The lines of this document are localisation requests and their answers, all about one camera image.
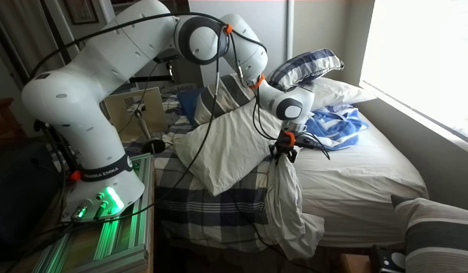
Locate grey and white striped pillow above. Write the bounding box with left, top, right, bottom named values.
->
left=194, top=74, right=258, bottom=126

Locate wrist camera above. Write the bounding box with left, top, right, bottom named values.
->
left=295, top=134, right=317, bottom=149

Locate grey striped cushion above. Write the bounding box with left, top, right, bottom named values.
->
left=391, top=195, right=468, bottom=273

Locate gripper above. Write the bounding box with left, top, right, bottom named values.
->
left=269, top=131, right=298, bottom=164

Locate plaid duvet with white underside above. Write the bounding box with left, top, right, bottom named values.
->
left=122, top=91, right=326, bottom=260

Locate plain blue pillow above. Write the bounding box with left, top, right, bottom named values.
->
left=177, top=88, right=206, bottom=126

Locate window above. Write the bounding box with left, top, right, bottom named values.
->
left=361, top=0, right=468, bottom=146

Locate framed picture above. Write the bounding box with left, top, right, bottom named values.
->
left=63, top=0, right=100, bottom=25

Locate wooden board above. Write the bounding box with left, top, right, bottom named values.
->
left=104, top=87, right=169, bottom=144

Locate blue and white striped blanket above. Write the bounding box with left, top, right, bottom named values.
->
left=304, top=105, right=370, bottom=151

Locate camera on mount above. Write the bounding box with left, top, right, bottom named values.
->
left=129, top=53, right=181, bottom=84

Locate black device with white dial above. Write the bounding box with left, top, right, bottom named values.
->
left=370, top=244, right=407, bottom=273

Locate curtain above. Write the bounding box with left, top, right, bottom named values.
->
left=0, top=0, right=73, bottom=91

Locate cream white pillow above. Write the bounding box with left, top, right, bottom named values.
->
left=301, top=77, right=378, bottom=113

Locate wooden cabinet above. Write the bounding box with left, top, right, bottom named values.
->
left=0, top=98, right=27, bottom=147

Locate large white pillow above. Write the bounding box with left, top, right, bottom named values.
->
left=173, top=100, right=292, bottom=196

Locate blue and white striped pillow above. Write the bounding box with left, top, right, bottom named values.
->
left=266, top=48, right=345, bottom=92

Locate wooden box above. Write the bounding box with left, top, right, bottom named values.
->
left=339, top=253, right=373, bottom=273

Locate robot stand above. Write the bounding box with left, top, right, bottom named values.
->
left=29, top=153, right=155, bottom=273

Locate bed with white sheet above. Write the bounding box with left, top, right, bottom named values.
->
left=154, top=76, right=430, bottom=266

